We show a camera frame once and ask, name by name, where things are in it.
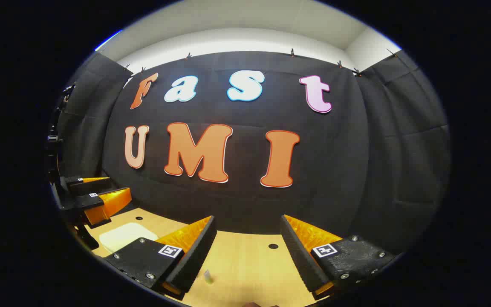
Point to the pale yellow suitcase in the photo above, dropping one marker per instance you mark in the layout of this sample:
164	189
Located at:
126	236

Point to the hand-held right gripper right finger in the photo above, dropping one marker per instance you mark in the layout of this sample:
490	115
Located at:
356	256

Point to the black backdrop cloth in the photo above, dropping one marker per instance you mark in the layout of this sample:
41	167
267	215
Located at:
245	200

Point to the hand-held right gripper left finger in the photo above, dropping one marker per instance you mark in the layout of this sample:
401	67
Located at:
143	260

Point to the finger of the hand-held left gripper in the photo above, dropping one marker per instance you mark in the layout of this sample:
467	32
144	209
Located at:
79	202
92	186

